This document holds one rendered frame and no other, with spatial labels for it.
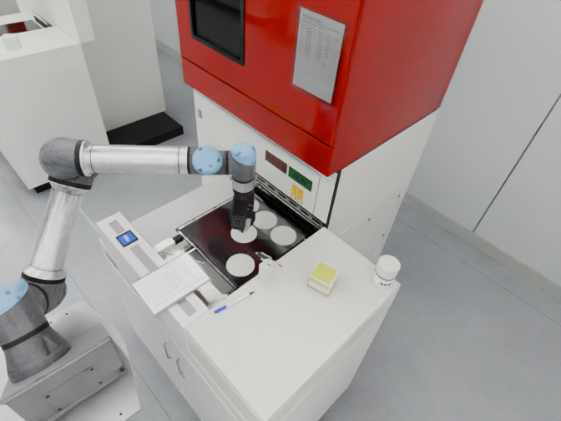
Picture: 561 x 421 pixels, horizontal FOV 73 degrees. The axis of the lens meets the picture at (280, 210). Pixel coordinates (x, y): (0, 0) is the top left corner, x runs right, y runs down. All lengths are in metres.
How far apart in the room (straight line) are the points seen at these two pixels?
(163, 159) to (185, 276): 0.42
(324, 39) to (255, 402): 0.95
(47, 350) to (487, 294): 2.43
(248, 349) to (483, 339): 1.75
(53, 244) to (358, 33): 1.01
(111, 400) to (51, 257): 0.45
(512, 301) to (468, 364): 0.60
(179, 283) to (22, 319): 0.41
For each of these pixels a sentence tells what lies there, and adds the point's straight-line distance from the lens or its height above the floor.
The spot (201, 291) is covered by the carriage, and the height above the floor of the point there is 0.88.
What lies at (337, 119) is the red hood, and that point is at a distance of 1.13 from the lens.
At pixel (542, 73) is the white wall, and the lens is 2.50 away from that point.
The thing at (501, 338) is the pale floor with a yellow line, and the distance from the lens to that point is 2.69.
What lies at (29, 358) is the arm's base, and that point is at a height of 1.02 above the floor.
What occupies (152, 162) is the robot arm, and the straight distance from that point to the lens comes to 1.06.
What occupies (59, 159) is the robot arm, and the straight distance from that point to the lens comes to 1.12.
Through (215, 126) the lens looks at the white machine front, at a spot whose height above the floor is 1.06.
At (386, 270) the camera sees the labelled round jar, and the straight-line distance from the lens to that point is 1.25.
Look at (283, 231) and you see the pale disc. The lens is 1.50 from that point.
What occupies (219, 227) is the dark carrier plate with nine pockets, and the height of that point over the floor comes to 0.90.
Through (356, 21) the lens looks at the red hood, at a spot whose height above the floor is 1.70.
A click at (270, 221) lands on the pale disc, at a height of 0.90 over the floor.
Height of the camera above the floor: 2.01
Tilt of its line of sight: 45 degrees down
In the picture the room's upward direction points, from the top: 6 degrees clockwise
